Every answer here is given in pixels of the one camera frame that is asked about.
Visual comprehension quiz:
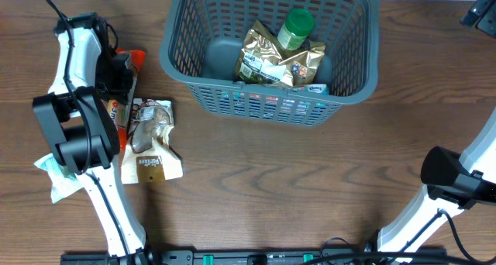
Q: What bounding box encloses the spaghetti pasta packet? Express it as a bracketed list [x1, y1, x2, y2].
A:
[107, 49, 146, 152]

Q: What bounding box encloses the brown white snack bag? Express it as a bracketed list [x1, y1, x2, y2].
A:
[121, 98, 183, 184]

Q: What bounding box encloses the white packet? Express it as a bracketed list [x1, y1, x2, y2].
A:
[34, 153, 82, 204]

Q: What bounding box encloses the gold foil coffee bag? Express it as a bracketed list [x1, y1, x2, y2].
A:
[234, 20, 326, 88]

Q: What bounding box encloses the blue tissue pack box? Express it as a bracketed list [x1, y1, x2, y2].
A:
[216, 82, 330, 121]

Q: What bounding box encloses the green lid glass jar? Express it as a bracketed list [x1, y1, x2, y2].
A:
[277, 9, 315, 50]

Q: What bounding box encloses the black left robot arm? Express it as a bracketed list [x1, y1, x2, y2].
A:
[33, 12, 155, 264]

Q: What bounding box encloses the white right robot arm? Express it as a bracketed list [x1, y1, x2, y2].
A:
[373, 113, 495, 254]

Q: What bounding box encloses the grey plastic basket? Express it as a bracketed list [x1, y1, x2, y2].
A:
[160, 0, 379, 126]

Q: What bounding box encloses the black left camera cable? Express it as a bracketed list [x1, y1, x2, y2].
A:
[42, 0, 135, 258]

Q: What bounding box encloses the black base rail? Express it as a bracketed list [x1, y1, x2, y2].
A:
[60, 239, 449, 265]

